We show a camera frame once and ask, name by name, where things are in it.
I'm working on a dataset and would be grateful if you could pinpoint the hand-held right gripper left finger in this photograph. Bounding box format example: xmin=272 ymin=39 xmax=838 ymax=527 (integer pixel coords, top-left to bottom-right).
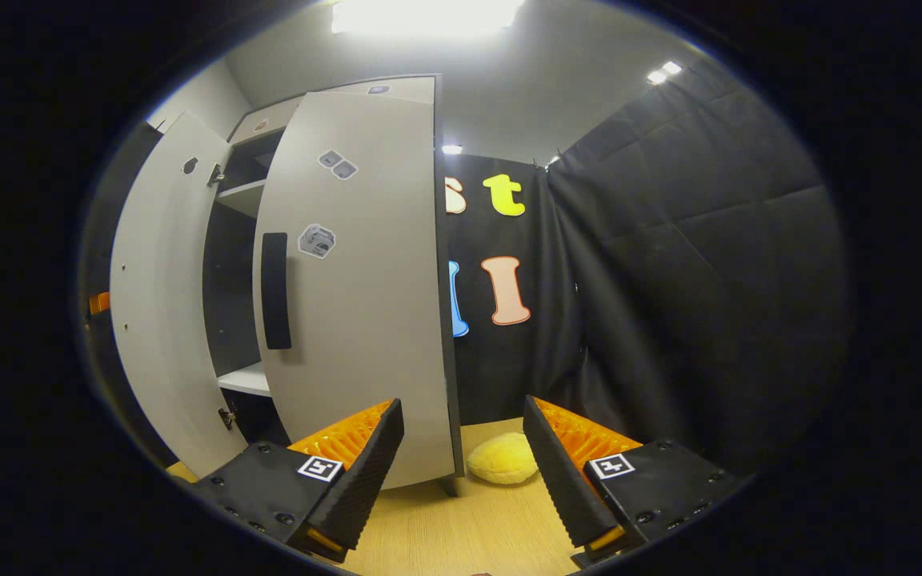
xmin=189 ymin=398 xmax=407 ymax=563

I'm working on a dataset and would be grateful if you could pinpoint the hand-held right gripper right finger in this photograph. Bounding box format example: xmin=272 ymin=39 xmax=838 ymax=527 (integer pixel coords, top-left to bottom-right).
xmin=521 ymin=394 xmax=748 ymax=570

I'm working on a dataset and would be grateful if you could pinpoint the white cabinet door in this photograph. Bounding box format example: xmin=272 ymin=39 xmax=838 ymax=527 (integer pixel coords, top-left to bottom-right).
xmin=108 ymin=110 xmax=251 ymax=480
xmin=251 ymin=90 xmax=467 ymax=491

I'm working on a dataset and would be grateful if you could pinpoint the white and grey cabinet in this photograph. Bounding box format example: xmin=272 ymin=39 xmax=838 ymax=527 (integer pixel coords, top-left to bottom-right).
xmin=202 ymin=74 xmax=467 ymax=450

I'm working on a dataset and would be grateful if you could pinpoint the white cabinet drawer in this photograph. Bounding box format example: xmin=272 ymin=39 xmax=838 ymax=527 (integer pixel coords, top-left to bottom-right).
xmin=226 ymin=74 xmax=437 ymax=146

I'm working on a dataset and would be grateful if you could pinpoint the yellow plush toy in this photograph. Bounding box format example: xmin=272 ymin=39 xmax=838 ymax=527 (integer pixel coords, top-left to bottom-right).
xmin=466 ymin=432 xmax=540 ymax=486

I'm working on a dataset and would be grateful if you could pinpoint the black backdrop cloth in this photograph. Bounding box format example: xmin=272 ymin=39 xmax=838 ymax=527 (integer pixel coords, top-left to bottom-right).
xmin=77 ymin=59 xmax=852 ymax=474

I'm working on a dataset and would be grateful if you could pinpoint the large ceiling light panel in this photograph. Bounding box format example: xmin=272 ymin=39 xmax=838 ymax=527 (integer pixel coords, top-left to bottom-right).
xmin=331 ymin=0 xmax=527 ymax=38

